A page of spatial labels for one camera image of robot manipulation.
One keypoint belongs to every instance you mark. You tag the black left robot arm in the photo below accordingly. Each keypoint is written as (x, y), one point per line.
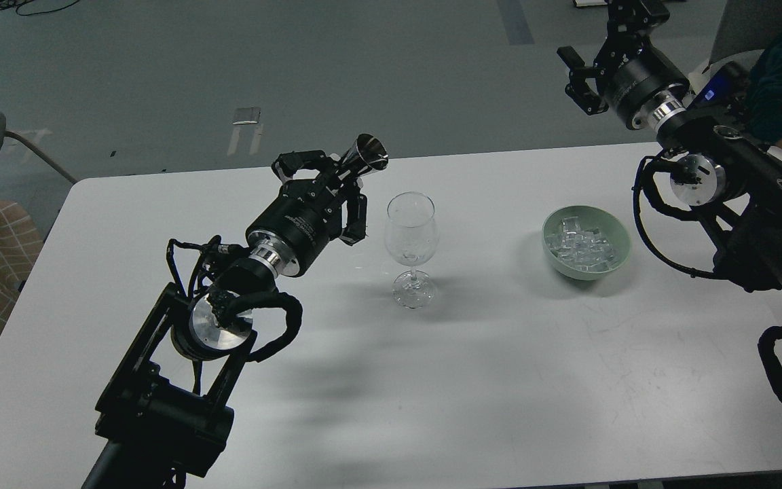
(164, 412)

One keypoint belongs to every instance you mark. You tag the metal floor plate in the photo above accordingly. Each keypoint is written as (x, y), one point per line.
(246, 116)

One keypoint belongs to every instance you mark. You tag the green bowl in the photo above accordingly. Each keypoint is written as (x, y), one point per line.
(590, 217)

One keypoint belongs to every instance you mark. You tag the clear ice cubes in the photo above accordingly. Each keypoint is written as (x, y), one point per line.
(581, 248)

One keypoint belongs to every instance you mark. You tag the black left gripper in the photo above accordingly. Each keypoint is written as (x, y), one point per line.
(307, 214)

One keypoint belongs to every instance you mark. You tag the clear wine glass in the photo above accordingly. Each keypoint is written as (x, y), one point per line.
(411, 239)

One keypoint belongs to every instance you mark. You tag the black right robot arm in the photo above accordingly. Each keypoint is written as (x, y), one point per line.
(707, 171)

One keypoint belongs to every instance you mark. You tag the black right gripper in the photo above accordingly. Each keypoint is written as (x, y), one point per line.
(628, 71)

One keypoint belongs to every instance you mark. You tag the steel double jigger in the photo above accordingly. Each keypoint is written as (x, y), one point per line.
(367, 155)

